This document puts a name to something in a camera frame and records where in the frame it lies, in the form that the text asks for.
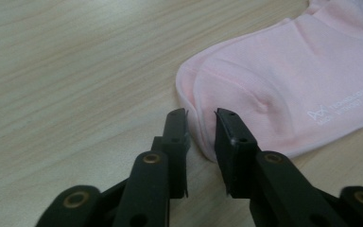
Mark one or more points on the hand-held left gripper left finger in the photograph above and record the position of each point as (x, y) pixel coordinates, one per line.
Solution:
(157, 179)

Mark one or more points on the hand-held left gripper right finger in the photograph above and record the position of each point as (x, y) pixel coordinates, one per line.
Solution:
(258, 183)

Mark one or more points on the pink sock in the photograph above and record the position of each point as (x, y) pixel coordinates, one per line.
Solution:
(283, 78)
(185, 85)

